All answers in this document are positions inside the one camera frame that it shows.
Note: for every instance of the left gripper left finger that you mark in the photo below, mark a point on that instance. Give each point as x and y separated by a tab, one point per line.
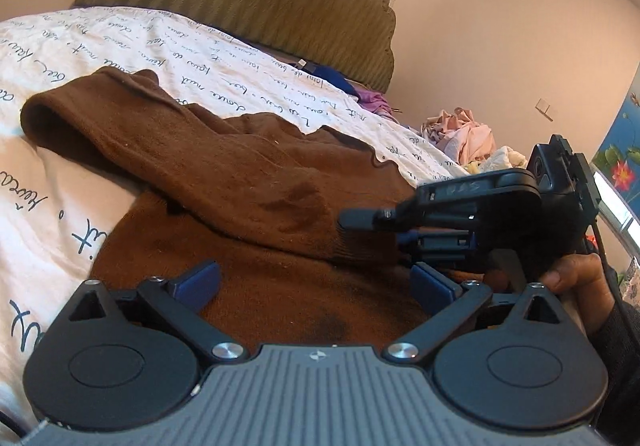
174	305

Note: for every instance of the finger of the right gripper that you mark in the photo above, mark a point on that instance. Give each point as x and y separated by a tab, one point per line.
437	244
396	220

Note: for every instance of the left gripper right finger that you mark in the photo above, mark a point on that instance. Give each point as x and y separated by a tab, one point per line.
449	307

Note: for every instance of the brown knit sweater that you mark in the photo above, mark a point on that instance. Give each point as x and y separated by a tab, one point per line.
253	194

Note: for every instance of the pink clothes pile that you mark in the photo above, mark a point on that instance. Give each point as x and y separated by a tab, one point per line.
459	136

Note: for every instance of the right hand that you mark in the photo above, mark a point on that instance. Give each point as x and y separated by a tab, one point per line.
582	276

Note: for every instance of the cream puffy quilt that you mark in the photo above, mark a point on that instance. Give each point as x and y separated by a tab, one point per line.
504	158

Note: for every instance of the floral blue curtain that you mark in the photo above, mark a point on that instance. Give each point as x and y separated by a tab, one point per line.
618	157

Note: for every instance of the purple garment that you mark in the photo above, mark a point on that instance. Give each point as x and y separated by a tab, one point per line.
374	102

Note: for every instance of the blue garment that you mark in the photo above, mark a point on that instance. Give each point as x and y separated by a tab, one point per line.
335	78

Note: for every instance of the white script-print bed sheet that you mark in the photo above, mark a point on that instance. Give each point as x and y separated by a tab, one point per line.
56	213

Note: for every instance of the white wall switch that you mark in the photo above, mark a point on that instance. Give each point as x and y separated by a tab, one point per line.
545	109

